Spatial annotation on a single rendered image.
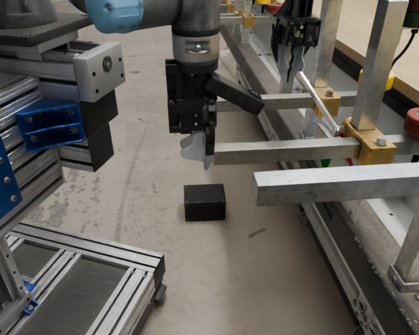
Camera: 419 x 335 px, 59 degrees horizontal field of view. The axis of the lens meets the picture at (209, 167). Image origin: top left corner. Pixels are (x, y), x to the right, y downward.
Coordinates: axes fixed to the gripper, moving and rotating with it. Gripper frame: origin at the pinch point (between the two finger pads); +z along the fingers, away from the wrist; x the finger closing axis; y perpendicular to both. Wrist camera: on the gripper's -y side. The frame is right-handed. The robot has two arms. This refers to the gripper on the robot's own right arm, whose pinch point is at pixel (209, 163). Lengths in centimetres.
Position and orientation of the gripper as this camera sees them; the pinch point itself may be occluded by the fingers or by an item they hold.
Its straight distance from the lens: 70.7
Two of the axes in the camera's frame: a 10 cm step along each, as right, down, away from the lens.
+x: 1.0, 5.4, -8.3
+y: -9.9, 0.6, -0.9
